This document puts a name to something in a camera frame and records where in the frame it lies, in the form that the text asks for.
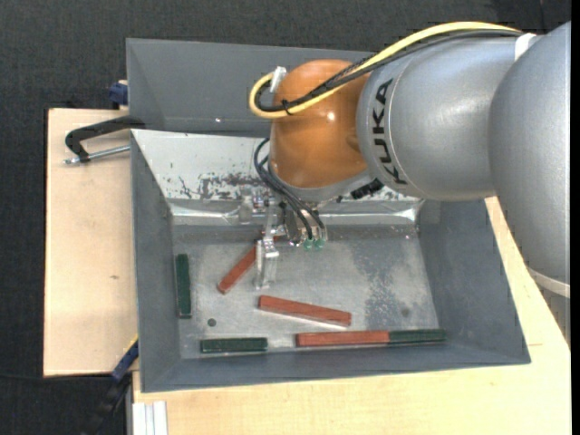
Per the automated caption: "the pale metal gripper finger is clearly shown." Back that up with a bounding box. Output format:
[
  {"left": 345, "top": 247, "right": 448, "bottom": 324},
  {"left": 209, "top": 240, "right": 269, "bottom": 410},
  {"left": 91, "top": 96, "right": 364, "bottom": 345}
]
[
  {"left": 252, "top": 235, "right": 281, "bottom": 290},
  {"left": 238, "top": 188, "right": 270, "bottom": 225}
]

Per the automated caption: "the red-brown flat block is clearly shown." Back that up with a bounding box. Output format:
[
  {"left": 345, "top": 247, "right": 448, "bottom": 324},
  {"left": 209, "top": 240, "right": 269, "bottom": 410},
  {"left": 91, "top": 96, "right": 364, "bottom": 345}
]
[
  {"left": 295, "top": 330, "right": 392, "bottom": 349},
  {"left": 217, "top": 242, "right": 260, "bottom": 295},
  {"left": 257, "top": 295, "right": 353, "bottom": 329}
]

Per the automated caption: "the dark green flat block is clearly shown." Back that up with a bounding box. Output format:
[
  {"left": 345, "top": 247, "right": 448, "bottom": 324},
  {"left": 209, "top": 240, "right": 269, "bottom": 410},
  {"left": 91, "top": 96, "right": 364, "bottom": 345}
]
[
  {"left": 174, "top": 253, "right": 194, "bottom": 320},
  {"left": 198, "top": 336, "right": 269, "bottom": 354},
  {"left": 388, "top": 328, "right": 448, "bottom": 346}
]

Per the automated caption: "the grey metal bin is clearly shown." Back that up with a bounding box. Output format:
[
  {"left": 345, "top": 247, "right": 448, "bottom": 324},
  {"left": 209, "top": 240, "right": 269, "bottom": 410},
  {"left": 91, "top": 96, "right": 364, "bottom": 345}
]
[{"left": 125, "top": 37, "right": 532, "bottom": 393}]

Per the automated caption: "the pale wood flat board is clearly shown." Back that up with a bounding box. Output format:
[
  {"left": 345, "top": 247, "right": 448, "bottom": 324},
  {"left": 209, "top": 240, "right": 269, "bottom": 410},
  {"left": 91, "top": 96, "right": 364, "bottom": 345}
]
[{"left": 43, "top": 108, "right": 140, "bottom": 379}]

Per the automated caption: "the black cylinder on white bracket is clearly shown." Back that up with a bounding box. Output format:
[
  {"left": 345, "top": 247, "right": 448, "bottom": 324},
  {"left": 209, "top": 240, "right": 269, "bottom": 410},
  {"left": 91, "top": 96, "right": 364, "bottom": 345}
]
[{"left": 337, "top": 178, "right": 386, "bottom": 203}]

